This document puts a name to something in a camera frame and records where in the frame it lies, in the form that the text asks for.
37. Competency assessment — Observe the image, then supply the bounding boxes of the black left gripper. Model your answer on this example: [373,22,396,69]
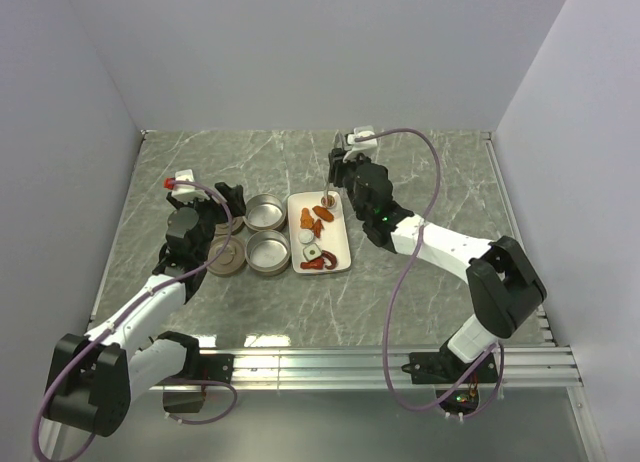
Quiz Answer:
[168,182,245,262]

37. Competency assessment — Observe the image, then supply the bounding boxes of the brown round food piece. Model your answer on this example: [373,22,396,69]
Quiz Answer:
[321,195,335,208]

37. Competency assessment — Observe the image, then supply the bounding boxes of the metal tongs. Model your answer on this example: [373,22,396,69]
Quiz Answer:
[323,132,346,196]

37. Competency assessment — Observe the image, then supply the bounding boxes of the orange fried food piece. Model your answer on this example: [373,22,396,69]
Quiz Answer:
[313,206,334,222]

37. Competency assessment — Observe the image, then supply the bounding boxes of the orange triangular food piece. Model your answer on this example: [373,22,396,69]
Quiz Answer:
[312,219,324,238]

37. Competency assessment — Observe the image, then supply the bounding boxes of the white round food piece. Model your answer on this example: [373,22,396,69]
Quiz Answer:
[298,229,315,245]

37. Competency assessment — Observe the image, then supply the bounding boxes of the sushi roll piece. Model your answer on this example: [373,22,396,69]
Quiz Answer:
[302,243,322,262]

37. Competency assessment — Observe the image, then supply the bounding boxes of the red sausage piece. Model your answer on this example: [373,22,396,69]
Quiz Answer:
[300,258,324,270]

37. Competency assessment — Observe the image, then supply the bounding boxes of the red curved sausage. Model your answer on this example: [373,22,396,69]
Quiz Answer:
[322,250,338,270]

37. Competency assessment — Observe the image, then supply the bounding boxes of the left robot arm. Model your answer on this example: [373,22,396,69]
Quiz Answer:
[39,178,246,437]

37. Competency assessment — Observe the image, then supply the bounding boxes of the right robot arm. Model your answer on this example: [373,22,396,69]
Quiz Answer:
[329,148,547,384]

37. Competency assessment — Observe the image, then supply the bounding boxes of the far metal lunch tin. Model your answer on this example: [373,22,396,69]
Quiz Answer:
[244,193,287,232]

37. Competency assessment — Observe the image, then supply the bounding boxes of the metal lunch tin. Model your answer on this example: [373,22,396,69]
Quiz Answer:
[244,193,287,232]
[245,230,291,277]

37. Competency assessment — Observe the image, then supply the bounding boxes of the near metal lunch tin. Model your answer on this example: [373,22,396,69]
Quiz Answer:
[245,230,291,277]

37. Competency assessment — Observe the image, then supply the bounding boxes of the far brown tin lid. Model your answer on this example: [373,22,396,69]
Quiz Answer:
[215,217,245,236]

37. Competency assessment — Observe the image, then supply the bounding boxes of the brown tin lid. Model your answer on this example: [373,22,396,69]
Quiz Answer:
[215,217,245,236]
[207,236,246,277]

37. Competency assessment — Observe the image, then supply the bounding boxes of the near brown tin lid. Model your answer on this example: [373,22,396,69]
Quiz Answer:
[207,236,246,277]

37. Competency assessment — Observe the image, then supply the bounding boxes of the white rectangular plate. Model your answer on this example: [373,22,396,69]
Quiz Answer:
[287,190,352,275]

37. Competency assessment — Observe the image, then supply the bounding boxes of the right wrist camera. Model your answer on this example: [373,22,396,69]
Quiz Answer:
[346,126,378,150]

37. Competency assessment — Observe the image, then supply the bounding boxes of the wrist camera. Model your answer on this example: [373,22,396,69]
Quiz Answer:
[346,126,378,150]
[164,169,207,203]

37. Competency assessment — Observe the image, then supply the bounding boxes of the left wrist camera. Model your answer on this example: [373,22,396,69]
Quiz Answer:
[164,169,207,203]

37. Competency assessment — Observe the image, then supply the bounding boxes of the side aluminium rail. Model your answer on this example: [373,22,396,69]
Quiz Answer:
[481,131,557,347]

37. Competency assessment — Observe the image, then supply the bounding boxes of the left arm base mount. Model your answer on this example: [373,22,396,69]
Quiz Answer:
[157,331,238,426]

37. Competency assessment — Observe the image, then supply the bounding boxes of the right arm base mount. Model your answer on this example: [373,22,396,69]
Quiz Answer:
[401,348,505,421]

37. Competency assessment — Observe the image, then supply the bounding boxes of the aluminium frame rail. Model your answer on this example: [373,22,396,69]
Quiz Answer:
[149,345,584,392]

